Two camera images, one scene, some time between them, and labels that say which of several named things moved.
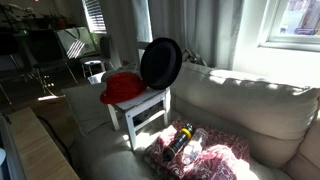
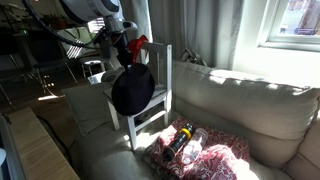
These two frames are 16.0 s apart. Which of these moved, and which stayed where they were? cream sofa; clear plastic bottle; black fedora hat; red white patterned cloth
Moved: black fedora hat
Stayed: cream sofa; red white patterned cloth; clear plastic bottle
